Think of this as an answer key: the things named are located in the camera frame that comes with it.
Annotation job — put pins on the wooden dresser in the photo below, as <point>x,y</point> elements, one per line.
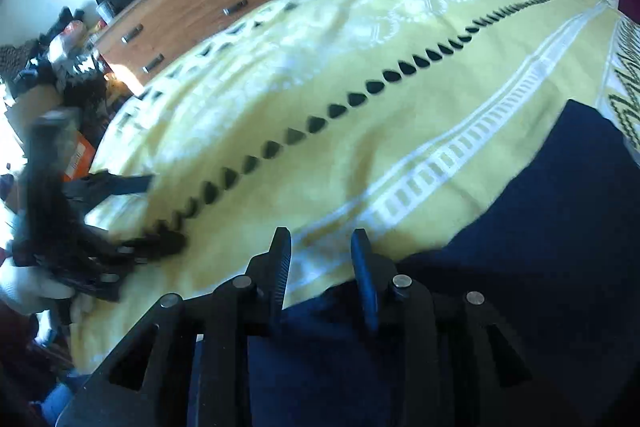
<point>190,7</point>

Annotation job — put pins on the orange packet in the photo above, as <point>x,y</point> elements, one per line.
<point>77,154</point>

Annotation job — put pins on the navy shorts with grey waistband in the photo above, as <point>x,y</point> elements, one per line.
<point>550,232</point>

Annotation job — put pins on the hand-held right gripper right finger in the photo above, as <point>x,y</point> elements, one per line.
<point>365,279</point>

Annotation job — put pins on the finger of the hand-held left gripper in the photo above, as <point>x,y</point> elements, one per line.
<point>117,185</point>
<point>152,243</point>

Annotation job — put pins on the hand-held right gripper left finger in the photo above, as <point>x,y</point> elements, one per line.
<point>281,267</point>

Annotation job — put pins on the yellow patterned bedspread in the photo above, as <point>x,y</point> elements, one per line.
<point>350,57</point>

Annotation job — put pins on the clutter pile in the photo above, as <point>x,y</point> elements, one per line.
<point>60,57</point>

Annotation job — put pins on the person's left forearm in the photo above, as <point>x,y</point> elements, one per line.
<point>20,347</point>

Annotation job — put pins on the person's left hand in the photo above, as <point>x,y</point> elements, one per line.
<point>30,287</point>

